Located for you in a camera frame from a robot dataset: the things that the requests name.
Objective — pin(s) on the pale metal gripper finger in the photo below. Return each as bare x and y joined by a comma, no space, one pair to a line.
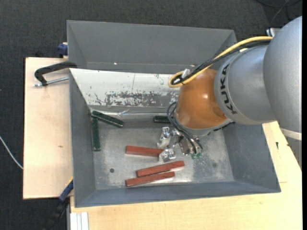
165,134
168,154

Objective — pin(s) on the pale wood flat board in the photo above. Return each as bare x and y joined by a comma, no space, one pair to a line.
46,133

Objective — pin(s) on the red-brown flat block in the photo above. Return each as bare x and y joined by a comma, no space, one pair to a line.
159,168
148,179
141,150

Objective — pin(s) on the grey metal bin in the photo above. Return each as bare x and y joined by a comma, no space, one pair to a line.
144,44

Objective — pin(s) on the dark green flat block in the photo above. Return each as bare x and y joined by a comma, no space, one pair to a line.
108,119
96,135
161,119

